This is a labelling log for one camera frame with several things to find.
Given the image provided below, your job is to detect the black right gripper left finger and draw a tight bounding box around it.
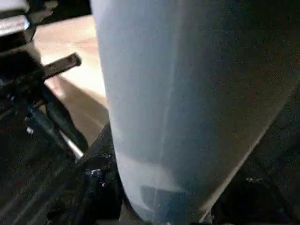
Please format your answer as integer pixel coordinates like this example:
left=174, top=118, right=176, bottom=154
left=46, top=122, right=126, bottom=225

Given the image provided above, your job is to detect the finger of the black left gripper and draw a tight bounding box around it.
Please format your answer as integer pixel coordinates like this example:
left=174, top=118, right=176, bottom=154
left=43, top=97, right=90, bottom=153

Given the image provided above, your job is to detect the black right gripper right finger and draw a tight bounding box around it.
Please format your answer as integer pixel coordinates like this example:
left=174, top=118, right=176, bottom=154
left=210, top=155, right=300, bottom=225

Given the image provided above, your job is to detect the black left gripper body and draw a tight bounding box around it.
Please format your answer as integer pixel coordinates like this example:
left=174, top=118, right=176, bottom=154
left=0, top=28, right=83, bottom=113

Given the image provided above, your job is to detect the white plastic table top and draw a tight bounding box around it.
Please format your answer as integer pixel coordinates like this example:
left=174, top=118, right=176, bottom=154
left=32, top=14, right=111, bottom=147

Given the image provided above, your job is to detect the white plastic table leg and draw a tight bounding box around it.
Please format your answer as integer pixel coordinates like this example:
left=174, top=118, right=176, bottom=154
left=89, top=0, right=300, bottom=225

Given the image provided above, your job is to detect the black work mat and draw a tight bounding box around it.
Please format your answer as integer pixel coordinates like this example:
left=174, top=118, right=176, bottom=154
left=0, top=0, right=300, bottom=225

